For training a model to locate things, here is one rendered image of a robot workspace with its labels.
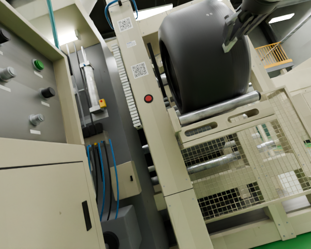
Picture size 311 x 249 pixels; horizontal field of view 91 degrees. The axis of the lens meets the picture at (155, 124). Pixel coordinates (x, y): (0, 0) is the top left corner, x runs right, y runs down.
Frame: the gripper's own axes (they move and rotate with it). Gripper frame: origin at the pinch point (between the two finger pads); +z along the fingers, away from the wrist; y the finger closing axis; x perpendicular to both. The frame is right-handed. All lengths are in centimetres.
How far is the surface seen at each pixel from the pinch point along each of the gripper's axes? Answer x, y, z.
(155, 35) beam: -49, 14, 58
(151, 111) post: 10.5, 32.9, 20.3
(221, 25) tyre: -8.2, -1.6, 3.2
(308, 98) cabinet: 50, -330, 342
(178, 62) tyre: -2.1, 16.5, 6.8
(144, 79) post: -6.5, 31.3, 22.6
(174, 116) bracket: 17.2, 24.4, 7.8
